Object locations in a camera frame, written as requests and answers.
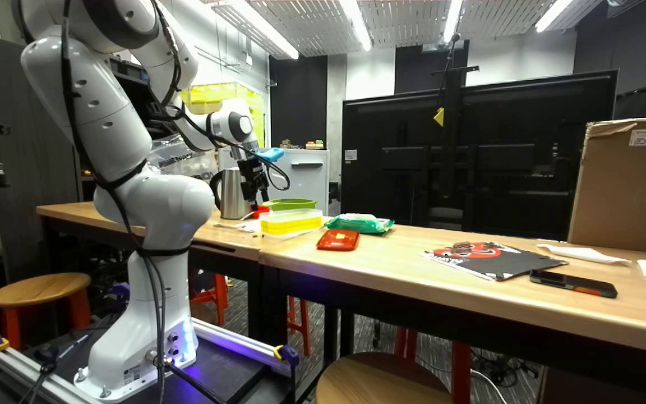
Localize white paper napkin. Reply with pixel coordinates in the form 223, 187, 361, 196
213, 220, 262, 239

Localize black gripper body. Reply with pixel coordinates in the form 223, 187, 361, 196
237, 159, 269, 197

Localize robot base platform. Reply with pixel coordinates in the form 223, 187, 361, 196
0, 319, 298, 404

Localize red small cup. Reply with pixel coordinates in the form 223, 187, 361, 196
251, 205, 271, 220

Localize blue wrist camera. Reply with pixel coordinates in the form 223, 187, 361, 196
255, 148, 285, 165

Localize green plastic bowl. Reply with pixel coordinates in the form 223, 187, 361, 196
262, 197, 316, 212

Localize large black monitor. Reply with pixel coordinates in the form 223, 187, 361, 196
341, 72, 618, 239

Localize yellow storage crates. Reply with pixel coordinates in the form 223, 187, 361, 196
182, 81, 265, 148

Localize stainless steel kettle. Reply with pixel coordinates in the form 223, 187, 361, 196
211, 169, 250, 220

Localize white paper sheet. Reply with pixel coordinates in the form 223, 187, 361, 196
538, 246, 628, 265

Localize green plastic bag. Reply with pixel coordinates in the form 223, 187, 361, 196
325, 213, 393, 237

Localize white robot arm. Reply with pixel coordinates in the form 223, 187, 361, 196
13, 0, 261, 403

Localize wooden round stool left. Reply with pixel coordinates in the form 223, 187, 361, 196
0, 271, 92, 348

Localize brown cardboard box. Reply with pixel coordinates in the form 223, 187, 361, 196
567, 118, 646, 252

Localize wooden round stool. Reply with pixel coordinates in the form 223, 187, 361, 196
316, 353, 453, 404
0, 271, 92, 348

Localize black flat remote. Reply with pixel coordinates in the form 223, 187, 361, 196
529, 270, 618, 298

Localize grey cabinet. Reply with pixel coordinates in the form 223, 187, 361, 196
269, 148, 331, 212

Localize wooden round stool front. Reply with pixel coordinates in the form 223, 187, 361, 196
316, 353, 453, 404

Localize red stool legs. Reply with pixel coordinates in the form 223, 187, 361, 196
191, 274, 310, 353

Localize black red book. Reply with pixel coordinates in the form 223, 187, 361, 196
429, 242, 564, 282

